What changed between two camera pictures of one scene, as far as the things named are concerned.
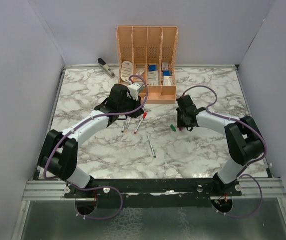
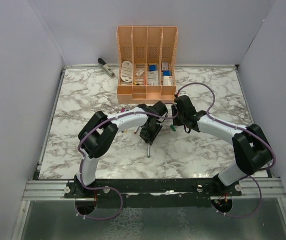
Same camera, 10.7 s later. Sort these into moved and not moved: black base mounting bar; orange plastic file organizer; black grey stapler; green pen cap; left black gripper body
Moved: left black gripper body
Not moved: black grey stapler; black base mounting bar; orange plastic file organizer; green pen cap
